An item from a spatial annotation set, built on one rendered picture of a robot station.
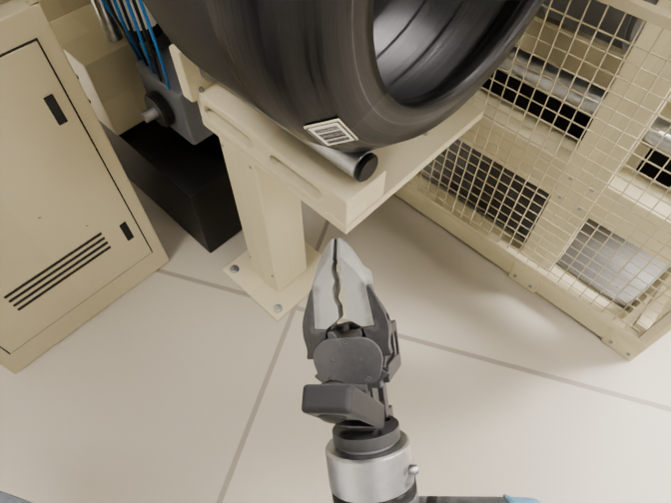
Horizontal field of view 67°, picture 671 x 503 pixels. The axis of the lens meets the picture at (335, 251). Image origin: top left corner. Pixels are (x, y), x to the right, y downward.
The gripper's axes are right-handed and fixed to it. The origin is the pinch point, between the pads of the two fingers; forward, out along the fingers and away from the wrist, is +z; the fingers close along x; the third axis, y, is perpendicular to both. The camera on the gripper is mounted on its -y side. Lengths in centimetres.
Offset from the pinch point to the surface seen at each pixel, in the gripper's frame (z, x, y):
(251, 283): -11, -64, 97
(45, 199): 19, -86, 44
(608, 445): -65, 35, 101
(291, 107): 14.8, -2.3, -0.9
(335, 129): 12.8, 0.4, 4.1
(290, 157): 14.3, -13.7, 24.2
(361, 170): 10.0, -1.6, 20.0
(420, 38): 31.6, 6.4, 37.5
